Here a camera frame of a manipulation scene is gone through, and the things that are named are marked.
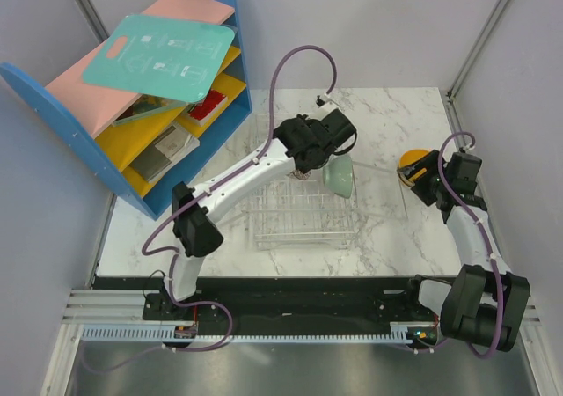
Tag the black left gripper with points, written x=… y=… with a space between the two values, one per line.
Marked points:
x=307 y=120

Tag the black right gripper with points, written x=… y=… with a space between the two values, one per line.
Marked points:
x=427 y=161

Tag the orange yellow bowl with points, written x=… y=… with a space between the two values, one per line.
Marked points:
x=409 y=158

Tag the purple scale pattern bowl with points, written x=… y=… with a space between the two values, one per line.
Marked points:
x=300 y=175

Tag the mint green bowl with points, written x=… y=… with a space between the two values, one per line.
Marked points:
x=338 y=176

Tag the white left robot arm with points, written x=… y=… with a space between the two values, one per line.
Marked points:
x=206 y=204

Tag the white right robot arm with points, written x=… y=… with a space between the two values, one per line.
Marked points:
x=486 y=300

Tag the red white box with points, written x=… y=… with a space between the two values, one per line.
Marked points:
x=203 y=112

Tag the grey setup guide booklet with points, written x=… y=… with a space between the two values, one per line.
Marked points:
x=164 y=152

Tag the teal cutting board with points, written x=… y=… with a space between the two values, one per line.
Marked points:
x=164 y=57

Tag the blue pink yellow shelf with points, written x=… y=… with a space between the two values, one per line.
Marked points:
x=82 y=115

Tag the green book under board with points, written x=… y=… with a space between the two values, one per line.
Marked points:
x=147 y=106

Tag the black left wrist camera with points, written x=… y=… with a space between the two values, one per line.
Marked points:
x=338 y=130

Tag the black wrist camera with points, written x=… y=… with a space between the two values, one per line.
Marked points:
x=462 y=171
x=338 y=130

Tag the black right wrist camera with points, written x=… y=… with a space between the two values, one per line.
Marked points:
x=462 y=171

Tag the white wire dish rack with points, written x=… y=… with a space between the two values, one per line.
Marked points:
x=305 y=213

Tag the white slotted cable duct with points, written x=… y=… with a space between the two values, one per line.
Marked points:
x=180 y=332

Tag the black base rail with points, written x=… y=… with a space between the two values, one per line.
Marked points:
x=319 y=305

